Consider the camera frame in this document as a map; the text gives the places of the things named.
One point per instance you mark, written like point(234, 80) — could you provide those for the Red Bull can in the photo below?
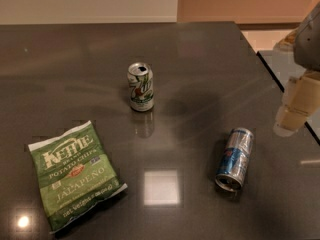
point(232, 170)

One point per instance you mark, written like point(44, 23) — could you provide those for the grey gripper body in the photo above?
point(309, 45)

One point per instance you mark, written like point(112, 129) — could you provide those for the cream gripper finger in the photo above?
point(300, 100)

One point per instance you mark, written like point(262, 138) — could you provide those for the grey side table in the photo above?
point(281, 66)

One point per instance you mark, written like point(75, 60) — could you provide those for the green Kettle chips bag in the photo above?
point(74, 174)

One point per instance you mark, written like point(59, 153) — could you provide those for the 7up soda can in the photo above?
point(140, 81)

